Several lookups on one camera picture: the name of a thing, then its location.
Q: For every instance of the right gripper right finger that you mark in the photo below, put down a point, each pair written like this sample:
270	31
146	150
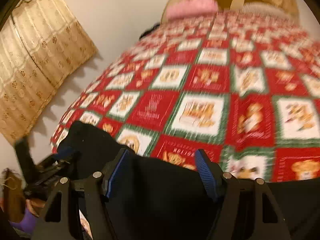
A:
209	172

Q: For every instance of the red teddy bear bedspread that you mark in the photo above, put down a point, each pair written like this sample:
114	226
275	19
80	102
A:
243	87

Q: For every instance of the person's left hand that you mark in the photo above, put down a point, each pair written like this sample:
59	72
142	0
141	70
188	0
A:
35	206

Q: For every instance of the left beige curtain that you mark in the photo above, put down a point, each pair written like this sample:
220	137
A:
42	43

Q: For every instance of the black item on bed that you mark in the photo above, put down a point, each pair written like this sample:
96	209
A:
149	31

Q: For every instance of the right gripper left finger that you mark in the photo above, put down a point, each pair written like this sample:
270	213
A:
114	171

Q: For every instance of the striped pillow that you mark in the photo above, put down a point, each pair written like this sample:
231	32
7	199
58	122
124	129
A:
262	8

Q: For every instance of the black pants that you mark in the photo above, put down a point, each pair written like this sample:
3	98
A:
159	200

